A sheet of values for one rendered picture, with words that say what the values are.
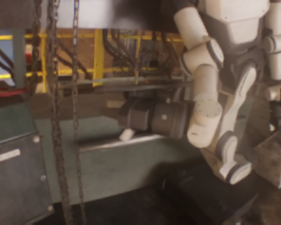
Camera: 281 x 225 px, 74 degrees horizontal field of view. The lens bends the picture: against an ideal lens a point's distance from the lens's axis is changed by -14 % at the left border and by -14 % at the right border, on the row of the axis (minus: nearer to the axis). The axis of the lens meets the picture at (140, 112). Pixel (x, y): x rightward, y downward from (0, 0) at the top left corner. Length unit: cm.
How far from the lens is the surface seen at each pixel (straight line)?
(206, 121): 47
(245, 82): 97
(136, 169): 141
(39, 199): 74
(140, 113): 50
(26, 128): 61
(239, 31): 87
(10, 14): 102
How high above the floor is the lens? 105
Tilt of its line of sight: 23 degrees down
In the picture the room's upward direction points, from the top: 5 degrees clockwise
